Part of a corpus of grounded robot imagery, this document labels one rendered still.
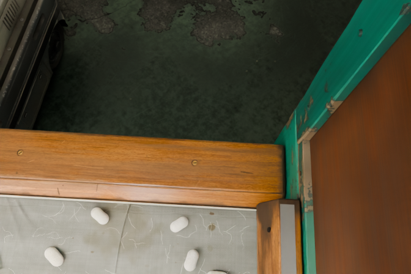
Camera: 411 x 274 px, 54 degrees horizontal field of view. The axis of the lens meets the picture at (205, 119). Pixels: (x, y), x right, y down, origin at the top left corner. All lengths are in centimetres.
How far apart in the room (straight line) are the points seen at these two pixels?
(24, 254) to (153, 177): 25
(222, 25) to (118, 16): 45
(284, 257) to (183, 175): 23
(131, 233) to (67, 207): 12
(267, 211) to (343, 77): 26
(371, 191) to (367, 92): 10
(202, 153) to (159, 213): 13
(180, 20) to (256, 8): 35
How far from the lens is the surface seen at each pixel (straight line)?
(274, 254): 64
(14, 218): 80
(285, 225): 63
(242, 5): 187
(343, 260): 52
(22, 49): 143
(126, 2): 188
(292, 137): 72
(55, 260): 74
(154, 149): 74
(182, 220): 72
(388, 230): 41
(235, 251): 74
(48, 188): 77
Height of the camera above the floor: 147
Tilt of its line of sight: 68 degrees down
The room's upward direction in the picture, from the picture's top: 6 degrees clockwise
